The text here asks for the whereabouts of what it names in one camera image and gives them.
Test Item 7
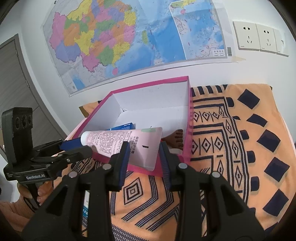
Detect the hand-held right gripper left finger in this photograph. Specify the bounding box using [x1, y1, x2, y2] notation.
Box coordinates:
[22, 141, 130, 241]

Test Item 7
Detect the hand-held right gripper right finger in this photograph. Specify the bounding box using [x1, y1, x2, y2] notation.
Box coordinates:
[159, 141, 265, 241]

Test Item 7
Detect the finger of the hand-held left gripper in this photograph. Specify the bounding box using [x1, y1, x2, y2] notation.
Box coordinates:
[35, 138, 82, 158]
[44, 146, 93, 173]

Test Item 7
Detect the pink cosmetic tube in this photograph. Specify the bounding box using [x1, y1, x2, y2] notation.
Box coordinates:
[80, 127, 163, 172]

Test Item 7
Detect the brown wooden massage tool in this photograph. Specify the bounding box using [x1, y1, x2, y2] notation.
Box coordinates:
[161, 129, 185, 150]

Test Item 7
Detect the pink cardboard box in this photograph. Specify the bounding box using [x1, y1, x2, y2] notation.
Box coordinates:
[65, 76, 194, 178]

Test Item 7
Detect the person's left forearm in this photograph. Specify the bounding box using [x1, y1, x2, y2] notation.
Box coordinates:
[0, 197, 37, 233]

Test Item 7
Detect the person's left hand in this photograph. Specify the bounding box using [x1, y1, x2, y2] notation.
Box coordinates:
[17, 179, 55, 204]

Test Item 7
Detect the blue white medicine box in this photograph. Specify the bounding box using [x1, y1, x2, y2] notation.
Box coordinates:
[104, 122, 136, 131]

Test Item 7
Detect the grey door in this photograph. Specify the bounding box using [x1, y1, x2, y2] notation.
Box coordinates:
[0, 34, 70, 150]

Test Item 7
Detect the white blue carton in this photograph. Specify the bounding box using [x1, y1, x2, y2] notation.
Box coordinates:
[82, 190, 91, 233]

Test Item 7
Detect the orange patterned blanket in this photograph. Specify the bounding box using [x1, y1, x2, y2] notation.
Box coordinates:
[53, 84, 296, 241]

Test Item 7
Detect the colourful wall map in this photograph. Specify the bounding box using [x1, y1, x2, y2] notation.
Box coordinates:
[42, 0, 247, 97]

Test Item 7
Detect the white wall socket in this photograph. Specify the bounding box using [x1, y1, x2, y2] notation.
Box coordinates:
[232, 20, 261, 51]
[255, 23, 278, 54]

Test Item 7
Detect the white wall switch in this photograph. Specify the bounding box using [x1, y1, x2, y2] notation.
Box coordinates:
[273, 28, 290, 57]

